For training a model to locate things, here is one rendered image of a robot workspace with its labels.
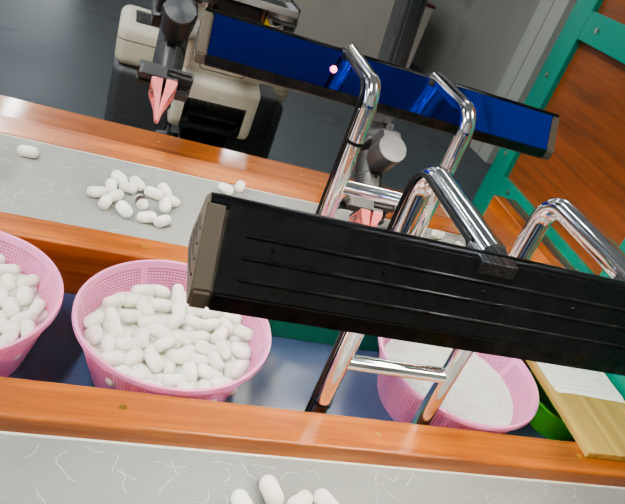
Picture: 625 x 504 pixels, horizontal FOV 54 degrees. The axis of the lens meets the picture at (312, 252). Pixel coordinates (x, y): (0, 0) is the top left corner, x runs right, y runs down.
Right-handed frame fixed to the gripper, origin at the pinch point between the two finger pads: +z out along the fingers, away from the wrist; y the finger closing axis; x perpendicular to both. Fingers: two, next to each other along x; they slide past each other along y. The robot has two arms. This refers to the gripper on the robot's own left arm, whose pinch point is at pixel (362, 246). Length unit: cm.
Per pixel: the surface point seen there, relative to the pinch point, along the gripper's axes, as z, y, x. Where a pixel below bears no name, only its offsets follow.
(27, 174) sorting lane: -1, -62, 4
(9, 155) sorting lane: -5, -66, 7
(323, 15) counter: -325, 77, 333
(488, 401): 28.2, 14.8, -21.1
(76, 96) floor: -122, -84, 206
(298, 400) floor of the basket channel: 31.7, -14.5, -16.1
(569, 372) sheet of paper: 21.6, 30.1, -21.4
